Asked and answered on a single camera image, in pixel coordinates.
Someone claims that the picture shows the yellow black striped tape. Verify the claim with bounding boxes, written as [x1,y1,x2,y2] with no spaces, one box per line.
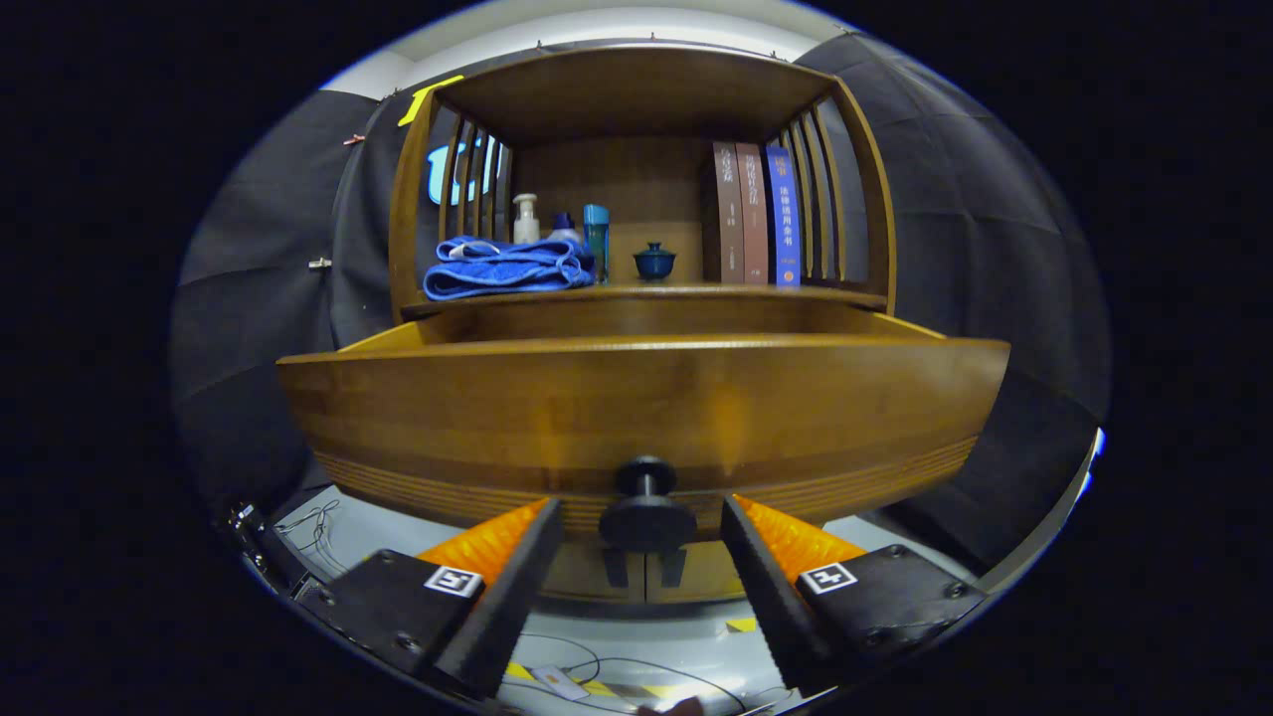
[502,661,697,700]

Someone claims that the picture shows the wooden drawer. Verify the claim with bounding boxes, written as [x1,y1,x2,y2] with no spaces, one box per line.
[276,298,1011,554]

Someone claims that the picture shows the small white card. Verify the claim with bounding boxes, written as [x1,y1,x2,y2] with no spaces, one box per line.
[530,664,590,702]

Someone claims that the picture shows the thin pale cable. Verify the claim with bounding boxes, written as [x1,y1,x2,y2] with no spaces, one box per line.
[276,499,345,558]

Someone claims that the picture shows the black floor cable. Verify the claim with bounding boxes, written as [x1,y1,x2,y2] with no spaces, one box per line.
[507,631,747,715]

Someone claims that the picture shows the blue book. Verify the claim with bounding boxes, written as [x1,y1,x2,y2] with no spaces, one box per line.
[764,145,803,288]

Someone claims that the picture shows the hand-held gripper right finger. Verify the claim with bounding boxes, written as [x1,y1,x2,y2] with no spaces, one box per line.
[720,494,988,697]

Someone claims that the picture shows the folded blue towel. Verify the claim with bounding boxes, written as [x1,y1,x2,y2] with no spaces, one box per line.
[423,236,598,301]

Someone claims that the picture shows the dark brown book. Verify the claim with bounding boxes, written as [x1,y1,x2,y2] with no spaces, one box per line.
[701,141,745,284]

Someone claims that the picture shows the teal clear bottle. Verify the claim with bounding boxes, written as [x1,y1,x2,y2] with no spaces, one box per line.
[583,204,611,286]

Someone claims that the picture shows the wooden countertop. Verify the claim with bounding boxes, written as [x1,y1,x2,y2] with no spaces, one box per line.
[403,283,888,319]

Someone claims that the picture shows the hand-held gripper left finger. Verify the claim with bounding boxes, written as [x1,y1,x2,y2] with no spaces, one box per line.
[298,497,566,699]

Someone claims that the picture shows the wooden cabinet door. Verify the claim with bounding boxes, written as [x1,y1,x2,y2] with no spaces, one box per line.
[542,542,647,604]
[646,542,747,602]

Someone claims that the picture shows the reddish brown book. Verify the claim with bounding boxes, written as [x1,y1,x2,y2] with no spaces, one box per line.
[736,142,771,286]

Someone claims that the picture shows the wooden cabinet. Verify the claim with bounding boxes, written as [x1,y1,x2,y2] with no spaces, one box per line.
[388,45,898,608]

